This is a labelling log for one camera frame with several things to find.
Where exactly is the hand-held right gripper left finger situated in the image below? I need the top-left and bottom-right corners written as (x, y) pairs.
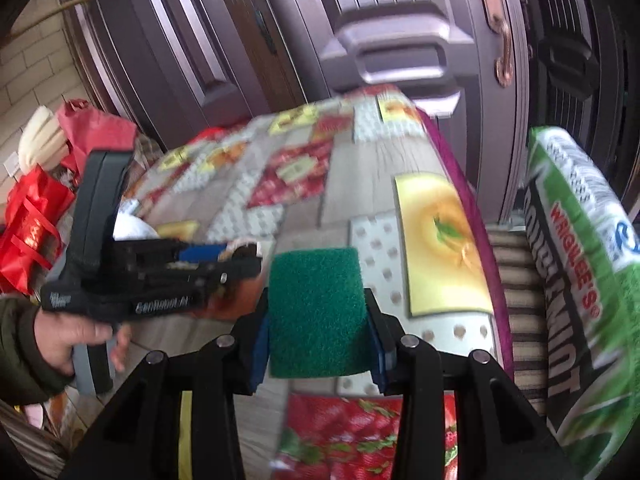
top-left (60, 287), bottom-right (273, 480)

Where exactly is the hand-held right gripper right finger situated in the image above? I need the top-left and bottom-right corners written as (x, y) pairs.
top-left (367, 287), bottom-right (576, 480)

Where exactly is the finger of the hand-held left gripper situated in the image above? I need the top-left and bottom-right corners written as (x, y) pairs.
top-left (172, 241), bottom-right (231, 263)
top-left (200, 255), bottom-right (263, 288)

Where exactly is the white cardboard box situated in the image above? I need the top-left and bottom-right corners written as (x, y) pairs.
top-left (114, 200), bottom-right (158, 241)

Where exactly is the yellow and green scouring sponge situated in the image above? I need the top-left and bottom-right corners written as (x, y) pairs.
top-left (267, 247), bottom-right (375, 380)

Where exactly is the person's left forearm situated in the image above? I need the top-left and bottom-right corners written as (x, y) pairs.
top-left (0, 296), bottom-right (76, 406)

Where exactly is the person's left hand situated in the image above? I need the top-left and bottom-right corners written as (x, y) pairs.
top-left (34, 306), bottom-right (132, 376)

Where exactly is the shiny red gift bag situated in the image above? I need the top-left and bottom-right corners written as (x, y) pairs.
top-left (0, 165), bottom-right (76, 296)

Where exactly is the red plastic bag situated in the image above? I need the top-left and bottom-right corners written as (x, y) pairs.
top-left (56, 100), bottom-right (138, 176)

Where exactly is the fruit print tablecloth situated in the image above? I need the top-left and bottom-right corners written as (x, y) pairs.
top-left (115, 85), bottom-right (516, 480)

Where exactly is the striped seat cushion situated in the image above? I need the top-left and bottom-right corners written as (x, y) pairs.
top-left (487, 225), bottom-right (561, 426)

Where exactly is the green gum print cushion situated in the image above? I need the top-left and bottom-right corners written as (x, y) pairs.
top-left (522, 125), bottom-right (640, 480)

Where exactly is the plain purple door leaf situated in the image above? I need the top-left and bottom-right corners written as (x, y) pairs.
top-left (65, 0), bottom-right (306, 136)

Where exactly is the thin bamboo stick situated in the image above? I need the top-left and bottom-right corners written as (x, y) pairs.
top-left (12, 0), bottom-right (93, 36)

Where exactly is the dark barred security door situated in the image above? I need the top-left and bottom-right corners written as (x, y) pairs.
top-left (515, 0), bottom-right (640, 211)

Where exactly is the purple door leaf with handle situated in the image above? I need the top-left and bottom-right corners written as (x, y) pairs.
top-left (250, 0), bottom-right (531, 211)

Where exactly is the bronze door handle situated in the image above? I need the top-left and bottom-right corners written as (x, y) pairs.
top-left (457, 0), bottom-right (513, 88)

